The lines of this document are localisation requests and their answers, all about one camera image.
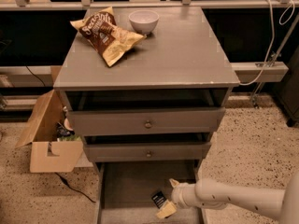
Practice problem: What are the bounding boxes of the black floor cable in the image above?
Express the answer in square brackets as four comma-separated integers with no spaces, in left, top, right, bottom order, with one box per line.
[54,172,97,204]

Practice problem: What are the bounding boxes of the items inside cardboard box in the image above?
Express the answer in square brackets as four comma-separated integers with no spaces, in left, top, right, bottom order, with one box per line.
[56,107,81,142]

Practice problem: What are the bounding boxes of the grey wooden drawer cabinet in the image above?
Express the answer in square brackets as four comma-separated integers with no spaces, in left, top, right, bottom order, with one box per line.
[52,6,241,224]

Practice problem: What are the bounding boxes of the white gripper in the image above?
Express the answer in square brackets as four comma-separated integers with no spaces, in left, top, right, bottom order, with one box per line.
[156,178,197,219]

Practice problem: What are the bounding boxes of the white ceramic bowl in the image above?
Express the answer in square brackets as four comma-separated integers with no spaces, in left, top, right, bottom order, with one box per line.
[128,10,160,35]

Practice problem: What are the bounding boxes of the yellow brown chip bag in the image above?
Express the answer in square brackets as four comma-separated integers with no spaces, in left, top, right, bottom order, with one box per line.
[71,7,146,67]

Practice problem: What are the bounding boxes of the open cardboard box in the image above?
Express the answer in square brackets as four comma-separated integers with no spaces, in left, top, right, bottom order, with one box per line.
[15,90,90,173]

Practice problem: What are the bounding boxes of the grey top drawer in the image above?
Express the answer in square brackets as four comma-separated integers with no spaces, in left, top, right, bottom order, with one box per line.
[67,107,225,136]

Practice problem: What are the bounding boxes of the dark blue rxbar wrapper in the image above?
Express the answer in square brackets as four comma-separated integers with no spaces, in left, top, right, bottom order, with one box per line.
[151,190,166,208]

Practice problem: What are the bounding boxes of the grey middle drawer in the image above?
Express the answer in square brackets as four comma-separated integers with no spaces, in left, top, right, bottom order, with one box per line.
[84,142,211,162]

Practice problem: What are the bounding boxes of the grey open bottom drawer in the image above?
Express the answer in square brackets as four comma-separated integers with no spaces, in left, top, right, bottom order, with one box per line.
[96,161,206,224]

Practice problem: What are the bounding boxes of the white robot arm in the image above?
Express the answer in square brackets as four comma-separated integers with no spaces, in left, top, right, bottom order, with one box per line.
[151,173,299,224]

